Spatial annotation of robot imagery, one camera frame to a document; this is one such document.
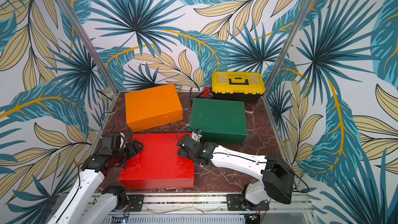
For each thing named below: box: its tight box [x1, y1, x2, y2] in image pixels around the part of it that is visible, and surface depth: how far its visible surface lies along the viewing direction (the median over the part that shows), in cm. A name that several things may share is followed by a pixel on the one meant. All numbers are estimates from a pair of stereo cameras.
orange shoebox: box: [124, 83, 184, 133], surface depth 97 cm
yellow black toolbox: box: [211, 71, 266, 103], surface depth 105 cm
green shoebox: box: [188, 98, 249, 145], surface depth 95 cm
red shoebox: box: [118, 133, 195, 190], surface depth 74 cm
